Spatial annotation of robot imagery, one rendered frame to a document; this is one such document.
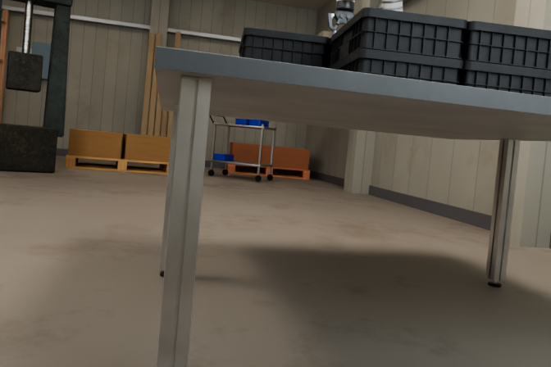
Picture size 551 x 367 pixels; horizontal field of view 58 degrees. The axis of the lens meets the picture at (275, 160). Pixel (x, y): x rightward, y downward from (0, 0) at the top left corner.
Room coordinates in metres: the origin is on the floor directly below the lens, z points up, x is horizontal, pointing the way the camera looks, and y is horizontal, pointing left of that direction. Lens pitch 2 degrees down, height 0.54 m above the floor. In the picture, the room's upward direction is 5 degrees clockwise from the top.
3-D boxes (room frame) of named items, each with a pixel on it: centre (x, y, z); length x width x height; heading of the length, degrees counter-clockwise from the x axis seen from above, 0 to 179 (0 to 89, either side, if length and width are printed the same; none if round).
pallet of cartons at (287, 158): (8.67, 0.14, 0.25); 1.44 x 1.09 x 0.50; 103
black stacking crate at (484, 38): (1.59, -0.62, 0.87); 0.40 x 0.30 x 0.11; 7
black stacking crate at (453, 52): (1.55, -0.32, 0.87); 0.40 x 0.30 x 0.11; 7
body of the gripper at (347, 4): (2.05, -0.23, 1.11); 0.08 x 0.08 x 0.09
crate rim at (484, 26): (1.59, -0.62, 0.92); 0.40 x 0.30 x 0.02; 7
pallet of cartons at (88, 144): (6.91, 2.14, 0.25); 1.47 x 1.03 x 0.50; 103
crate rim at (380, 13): (1.55, -0.32, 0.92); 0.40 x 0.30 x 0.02; 7
